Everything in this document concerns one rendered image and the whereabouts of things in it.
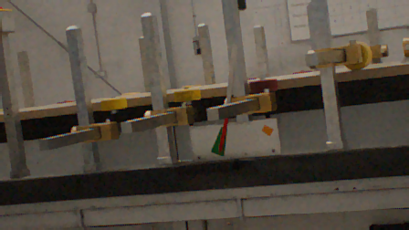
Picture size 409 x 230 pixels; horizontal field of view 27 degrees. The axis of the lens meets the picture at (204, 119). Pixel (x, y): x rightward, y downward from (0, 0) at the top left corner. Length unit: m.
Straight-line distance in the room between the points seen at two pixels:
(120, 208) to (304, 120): 0.61
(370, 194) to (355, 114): 0.28
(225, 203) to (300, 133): 0.31
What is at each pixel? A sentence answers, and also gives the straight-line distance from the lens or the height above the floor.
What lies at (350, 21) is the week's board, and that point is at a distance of 9.54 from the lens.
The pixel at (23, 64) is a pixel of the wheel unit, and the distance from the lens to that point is 3.96.
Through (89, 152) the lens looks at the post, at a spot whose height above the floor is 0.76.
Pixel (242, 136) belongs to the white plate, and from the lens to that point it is 2.33.
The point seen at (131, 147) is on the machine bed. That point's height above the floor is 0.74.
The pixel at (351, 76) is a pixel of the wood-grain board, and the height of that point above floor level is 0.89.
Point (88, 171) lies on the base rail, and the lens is 2.55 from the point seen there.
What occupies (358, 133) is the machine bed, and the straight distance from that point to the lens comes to 2.48.
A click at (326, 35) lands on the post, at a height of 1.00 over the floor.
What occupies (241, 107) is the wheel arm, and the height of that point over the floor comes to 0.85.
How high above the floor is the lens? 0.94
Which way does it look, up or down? 3 degrees down
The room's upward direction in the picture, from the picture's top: 7 degrees counter-clockwise
